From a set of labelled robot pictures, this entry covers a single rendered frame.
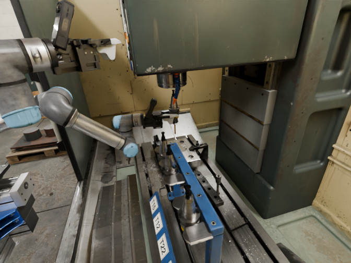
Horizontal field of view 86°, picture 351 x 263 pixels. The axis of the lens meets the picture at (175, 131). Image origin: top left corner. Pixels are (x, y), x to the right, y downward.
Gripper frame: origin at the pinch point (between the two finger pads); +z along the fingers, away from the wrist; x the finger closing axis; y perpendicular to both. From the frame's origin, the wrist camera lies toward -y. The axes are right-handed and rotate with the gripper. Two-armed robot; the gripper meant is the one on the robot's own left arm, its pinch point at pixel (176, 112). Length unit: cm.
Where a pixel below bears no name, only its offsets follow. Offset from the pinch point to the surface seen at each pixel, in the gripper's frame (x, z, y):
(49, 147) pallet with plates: -190, -191, 111
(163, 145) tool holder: 32.9, -9.7, 1.5
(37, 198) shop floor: -89, -167, 127
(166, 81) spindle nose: 7.2, -4.3, -19.8
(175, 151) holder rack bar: 30.9, -4.8, 6.1
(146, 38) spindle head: 34, -12, -39
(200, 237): 71, -3, 7
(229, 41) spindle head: 30, 17, -36
